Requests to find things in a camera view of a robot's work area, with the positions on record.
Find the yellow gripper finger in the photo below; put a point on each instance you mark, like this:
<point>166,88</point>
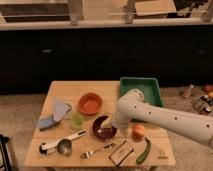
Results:
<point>106,123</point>

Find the dark purple bowl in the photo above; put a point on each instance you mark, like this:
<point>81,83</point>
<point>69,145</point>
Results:
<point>101,132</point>

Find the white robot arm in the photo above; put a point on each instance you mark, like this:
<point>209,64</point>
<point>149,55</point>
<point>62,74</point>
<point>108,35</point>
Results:
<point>198,128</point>

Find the orange bowl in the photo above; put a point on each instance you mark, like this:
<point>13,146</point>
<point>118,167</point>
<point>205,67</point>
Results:
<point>90,104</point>

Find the light wooden table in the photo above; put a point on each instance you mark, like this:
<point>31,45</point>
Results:
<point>71,91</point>

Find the small green cup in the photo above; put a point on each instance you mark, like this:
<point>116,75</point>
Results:
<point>76,121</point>

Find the orange peach fruit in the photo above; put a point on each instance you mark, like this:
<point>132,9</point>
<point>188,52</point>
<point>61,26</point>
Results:
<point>138,132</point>

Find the black and tan box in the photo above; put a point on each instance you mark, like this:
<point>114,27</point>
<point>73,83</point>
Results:
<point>121,153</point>

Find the silver fork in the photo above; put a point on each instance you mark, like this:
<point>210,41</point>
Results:
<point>89,154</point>

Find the green cucumber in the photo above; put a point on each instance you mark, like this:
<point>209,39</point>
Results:
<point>142,157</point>

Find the metal measuring cup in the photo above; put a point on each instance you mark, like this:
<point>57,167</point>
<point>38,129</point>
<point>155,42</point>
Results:
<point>64,147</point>

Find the light blue cloth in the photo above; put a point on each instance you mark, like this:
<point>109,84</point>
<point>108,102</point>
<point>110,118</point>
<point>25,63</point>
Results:
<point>60,108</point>

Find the green plastic tray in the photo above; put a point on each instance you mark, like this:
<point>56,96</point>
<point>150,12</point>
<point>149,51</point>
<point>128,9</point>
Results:
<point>143,89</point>

